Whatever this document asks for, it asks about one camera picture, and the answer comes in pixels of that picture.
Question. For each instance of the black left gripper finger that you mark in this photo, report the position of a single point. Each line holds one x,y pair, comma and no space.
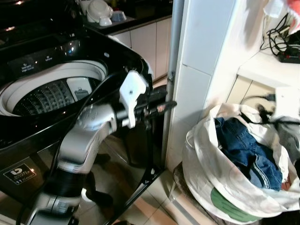
160,111
166,104

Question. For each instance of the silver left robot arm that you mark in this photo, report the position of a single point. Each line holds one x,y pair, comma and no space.
89,126

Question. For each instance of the black top-load washing machine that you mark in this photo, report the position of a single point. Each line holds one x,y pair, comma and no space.
28,154

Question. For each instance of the blue denim jeans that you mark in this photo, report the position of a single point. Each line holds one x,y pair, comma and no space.
243,150

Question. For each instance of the white shelf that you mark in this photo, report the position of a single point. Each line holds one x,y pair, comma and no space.
267,70

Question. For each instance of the white kitchen cabinet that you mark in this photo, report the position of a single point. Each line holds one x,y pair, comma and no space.
145,44

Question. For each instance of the black power strip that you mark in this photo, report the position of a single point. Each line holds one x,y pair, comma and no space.
289,55

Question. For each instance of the white laundry bag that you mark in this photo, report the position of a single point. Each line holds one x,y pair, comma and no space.
211,187

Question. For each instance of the small clear bowl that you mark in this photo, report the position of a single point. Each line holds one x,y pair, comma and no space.
118,16

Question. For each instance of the red hanging towel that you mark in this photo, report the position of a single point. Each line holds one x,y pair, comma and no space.
294,14

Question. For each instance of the white hanging cloth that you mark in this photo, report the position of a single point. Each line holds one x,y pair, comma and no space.
274,7

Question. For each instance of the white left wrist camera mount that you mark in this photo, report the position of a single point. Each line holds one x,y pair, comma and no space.
133,89

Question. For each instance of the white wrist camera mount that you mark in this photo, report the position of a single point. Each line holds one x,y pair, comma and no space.
133,89
287,103

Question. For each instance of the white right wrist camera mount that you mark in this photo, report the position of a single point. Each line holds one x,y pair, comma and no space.
287,103

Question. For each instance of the grey metal door frame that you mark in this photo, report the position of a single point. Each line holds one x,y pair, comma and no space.
174,47

